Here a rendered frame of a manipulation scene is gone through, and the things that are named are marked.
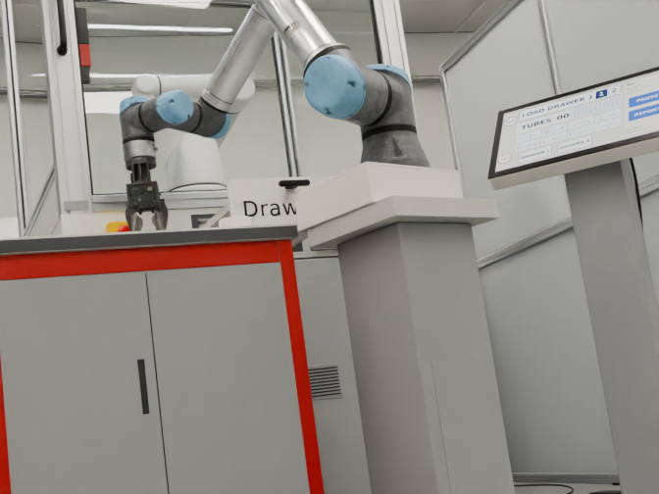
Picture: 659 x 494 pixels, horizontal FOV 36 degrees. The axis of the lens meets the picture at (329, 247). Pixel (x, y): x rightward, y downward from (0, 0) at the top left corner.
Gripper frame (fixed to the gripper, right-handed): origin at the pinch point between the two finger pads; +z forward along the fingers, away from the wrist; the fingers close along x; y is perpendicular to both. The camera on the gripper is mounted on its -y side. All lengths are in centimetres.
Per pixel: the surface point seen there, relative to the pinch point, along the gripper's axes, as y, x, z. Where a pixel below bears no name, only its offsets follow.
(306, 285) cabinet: -27.5, 37.2, 9.6
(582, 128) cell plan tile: -21, 116, -23
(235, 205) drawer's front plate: 13.0, 20.7, -4.6
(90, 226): -11.4, -14.7, -8.9
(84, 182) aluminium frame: -11.3, -15.1, -20.1
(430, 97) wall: -382, 161, -154
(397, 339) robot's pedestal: 43, 48, 32
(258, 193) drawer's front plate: 11.3, 26.1, -7.1
